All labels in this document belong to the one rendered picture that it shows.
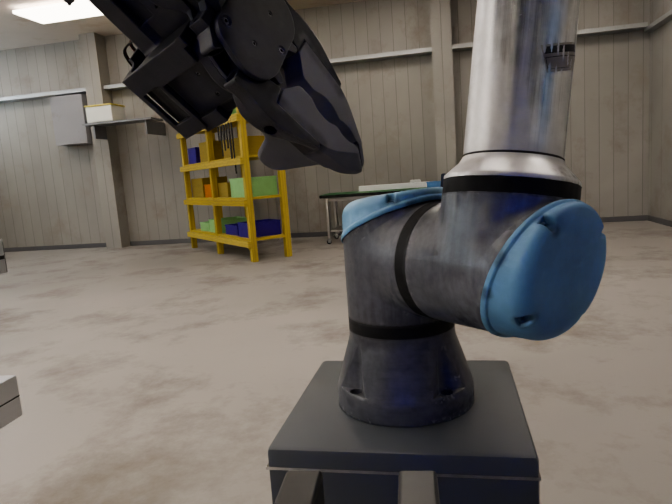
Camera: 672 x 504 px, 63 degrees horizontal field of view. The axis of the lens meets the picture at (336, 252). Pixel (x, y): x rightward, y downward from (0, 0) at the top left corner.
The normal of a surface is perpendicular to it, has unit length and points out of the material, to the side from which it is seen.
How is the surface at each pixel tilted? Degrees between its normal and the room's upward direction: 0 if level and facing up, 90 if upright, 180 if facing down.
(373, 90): 90
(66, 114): 90
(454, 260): 79
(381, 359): 73
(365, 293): 90
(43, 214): 90
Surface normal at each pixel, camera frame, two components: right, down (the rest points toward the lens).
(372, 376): -0.58, -0.15
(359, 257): -0.80, 0.14
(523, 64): -0.29, 0.00
